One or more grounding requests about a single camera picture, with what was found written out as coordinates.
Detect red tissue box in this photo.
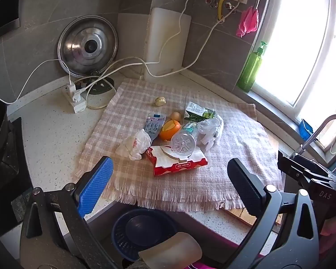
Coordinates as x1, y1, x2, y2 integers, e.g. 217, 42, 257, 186
146, 145, 208, 176

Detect clear plastic bottle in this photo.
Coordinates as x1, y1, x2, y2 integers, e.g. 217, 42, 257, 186
170, 120, 203, 155

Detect white bag with red print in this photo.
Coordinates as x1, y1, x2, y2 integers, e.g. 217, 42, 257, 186
115, 129, 152, 161

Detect green drink carton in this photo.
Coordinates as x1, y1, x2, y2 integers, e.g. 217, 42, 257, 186
184, 102, 215, 122

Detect steel faucet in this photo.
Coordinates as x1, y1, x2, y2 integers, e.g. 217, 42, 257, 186
297, 114, 336, 157

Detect white power strip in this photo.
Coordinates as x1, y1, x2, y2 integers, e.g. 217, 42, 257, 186
62, 82, 87, 113

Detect window frame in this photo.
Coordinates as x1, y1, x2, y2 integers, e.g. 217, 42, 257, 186
252, 0, 336, 157

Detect black stove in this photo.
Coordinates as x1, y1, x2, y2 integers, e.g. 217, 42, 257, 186
0, 101, 34, 236

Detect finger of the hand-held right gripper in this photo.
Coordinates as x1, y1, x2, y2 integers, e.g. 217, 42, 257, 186
277, 151, 336, 180

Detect person's right hand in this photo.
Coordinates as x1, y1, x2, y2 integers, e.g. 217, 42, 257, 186
321, 215, 336, 237

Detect blue plastic basket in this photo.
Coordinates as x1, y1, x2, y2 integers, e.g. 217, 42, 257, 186
111, 209, 180, 262

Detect black round trivet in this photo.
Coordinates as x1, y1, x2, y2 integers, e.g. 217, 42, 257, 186
81, 76, 116, 96

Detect steel pot lid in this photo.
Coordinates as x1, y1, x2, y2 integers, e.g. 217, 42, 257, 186
57, 15, 118, 77

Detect beige curved object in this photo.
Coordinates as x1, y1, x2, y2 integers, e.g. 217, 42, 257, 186
138, 232, 202, 269

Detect orange fruit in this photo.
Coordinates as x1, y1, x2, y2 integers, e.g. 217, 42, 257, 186
159, 119, 182, 141

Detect pink checked fringed cloth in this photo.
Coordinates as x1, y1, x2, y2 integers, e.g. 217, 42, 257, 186
74, 79, 283, 212

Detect white plastic bag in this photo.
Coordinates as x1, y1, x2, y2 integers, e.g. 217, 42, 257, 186
197, 115, 224, 150

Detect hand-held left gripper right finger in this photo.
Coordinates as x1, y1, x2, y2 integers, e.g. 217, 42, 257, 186
227, 158, 320, 269

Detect white power cable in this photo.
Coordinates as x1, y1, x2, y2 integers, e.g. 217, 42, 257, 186
78, 0, 213, 93
84, 0, 245, 110
0, 59, 72, 104

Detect blue sponge holder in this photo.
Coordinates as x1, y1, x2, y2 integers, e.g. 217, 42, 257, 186
298, 118, 314, 141

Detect white cutting board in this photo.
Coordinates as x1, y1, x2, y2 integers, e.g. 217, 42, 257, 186
144, 7, 191, 83

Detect pink hanging cloth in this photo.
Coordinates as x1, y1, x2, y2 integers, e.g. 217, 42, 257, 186
236, 6, 259, 38

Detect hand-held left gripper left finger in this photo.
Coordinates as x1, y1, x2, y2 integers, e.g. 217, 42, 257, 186
19, 156, 121, 269

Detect green soap bottle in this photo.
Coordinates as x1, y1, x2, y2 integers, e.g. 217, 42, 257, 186
237, 41, 268, 92

